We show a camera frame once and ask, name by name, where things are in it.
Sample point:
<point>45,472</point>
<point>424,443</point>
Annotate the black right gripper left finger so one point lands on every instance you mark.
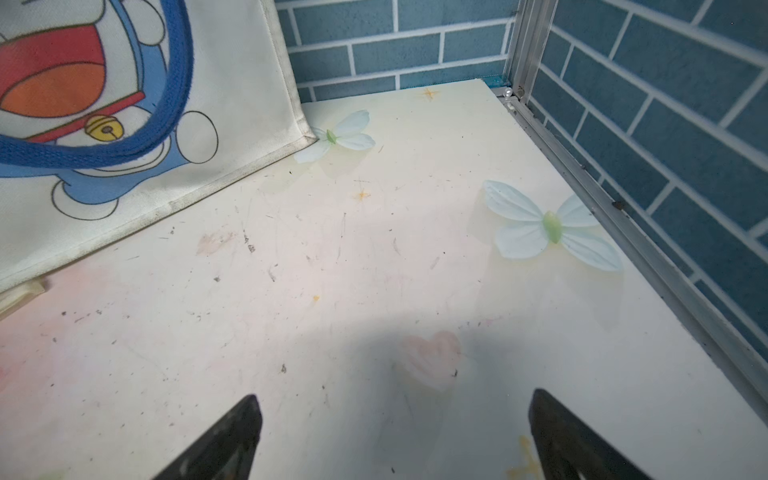
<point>224,451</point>

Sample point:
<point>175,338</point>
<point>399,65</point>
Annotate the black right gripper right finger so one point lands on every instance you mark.
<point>569,449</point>

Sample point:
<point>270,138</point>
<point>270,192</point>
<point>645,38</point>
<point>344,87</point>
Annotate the white canvas Doraemon tote bag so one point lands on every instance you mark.
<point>116,114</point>

